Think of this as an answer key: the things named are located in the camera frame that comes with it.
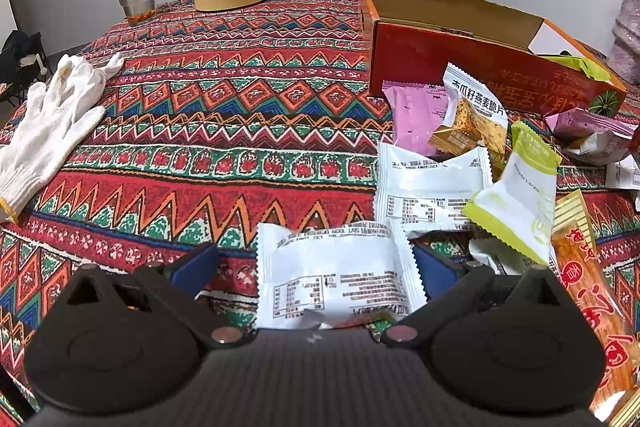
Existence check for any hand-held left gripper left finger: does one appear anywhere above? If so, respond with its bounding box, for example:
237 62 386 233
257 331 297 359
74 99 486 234
62 243 251 350

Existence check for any white packet with crisp picture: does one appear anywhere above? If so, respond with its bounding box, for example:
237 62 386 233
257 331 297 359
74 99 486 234
442 62 510 172

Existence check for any long orange red snack packet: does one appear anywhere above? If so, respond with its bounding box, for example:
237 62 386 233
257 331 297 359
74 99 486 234
550 189 640 423

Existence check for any pink textured vase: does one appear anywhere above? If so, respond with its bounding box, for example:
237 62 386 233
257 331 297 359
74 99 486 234
607 0 640 85

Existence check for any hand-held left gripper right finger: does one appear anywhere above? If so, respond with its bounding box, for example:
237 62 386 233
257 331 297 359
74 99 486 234
380 243 576 350

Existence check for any small gold snack packet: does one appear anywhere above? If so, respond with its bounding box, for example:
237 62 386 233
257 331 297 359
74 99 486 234
430 124 478 158

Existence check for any white cotton glove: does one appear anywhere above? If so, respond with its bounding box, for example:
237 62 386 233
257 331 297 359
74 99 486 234
0 79 107 224
45 53 126 108

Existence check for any pink snack packet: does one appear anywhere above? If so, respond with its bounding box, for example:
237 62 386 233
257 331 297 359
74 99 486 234
544 107 638 140
382 79 451 158

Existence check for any green white snack packet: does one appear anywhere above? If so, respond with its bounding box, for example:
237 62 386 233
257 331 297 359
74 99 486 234
461 121 563 266

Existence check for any white brown snack packet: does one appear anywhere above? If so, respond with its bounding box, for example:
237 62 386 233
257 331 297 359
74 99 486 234
562 131 638 166

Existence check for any orange cardboard box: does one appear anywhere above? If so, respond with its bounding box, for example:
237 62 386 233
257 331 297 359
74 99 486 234
358 0 628 118

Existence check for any black folding chair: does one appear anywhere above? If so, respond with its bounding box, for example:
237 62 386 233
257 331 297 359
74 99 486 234
0 29 51 100

